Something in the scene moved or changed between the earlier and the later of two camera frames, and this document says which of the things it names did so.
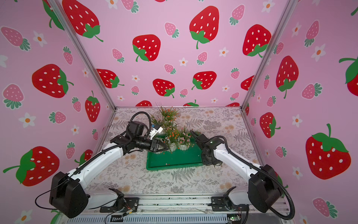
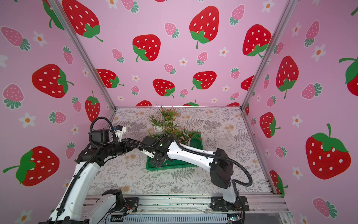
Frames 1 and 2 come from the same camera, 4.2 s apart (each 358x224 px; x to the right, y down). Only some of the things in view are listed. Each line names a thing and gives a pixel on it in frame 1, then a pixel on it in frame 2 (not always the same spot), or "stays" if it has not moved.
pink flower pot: (184, 142) stays
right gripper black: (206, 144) to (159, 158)
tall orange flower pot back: (168, 116) stays
